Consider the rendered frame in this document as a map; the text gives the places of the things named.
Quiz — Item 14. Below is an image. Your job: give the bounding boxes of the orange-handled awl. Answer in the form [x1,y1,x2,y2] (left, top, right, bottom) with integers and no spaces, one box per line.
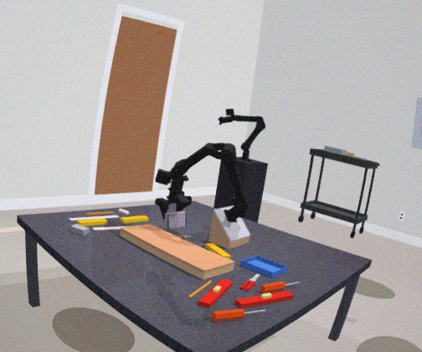
[212,309,265,321]
[260,282,299,293]

